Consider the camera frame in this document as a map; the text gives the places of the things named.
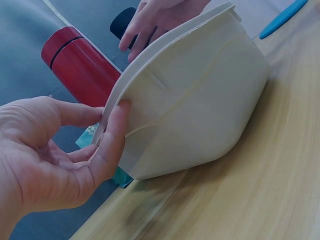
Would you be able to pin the person's right hand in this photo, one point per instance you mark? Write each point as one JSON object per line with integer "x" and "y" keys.
{"x": 160, "y": 17}

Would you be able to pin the person's left hand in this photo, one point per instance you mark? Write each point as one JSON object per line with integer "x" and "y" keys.
{"x": 37, "y": 160}

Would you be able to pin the person's right fingers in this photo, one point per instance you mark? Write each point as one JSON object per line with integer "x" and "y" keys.
{"x": 135, "y": 37}

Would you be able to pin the white plastic bowl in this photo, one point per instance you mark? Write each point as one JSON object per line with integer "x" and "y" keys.
{"x": 195, "y": 100}

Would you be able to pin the black round object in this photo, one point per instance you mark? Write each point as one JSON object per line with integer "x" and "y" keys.
{"x": 120, "y": 22}

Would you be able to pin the red insulated bottle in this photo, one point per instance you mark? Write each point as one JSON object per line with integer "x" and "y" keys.
{"x": 77, "y": 67}

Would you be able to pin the teal packet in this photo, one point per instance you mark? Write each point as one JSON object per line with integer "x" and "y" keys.
{"x": 87, "y": 137}

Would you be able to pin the blue plastic utensil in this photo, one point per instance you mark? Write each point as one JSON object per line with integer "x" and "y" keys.
{"x": 282, "y": 20}

